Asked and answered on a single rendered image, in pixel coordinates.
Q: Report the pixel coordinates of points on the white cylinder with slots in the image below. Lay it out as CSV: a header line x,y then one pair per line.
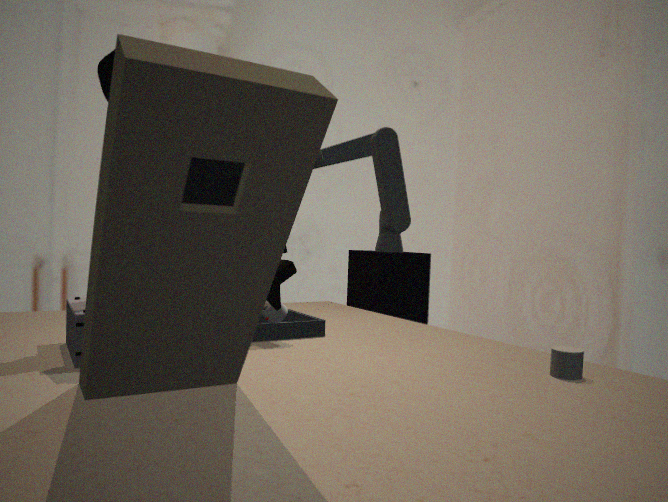
x,y
272,315

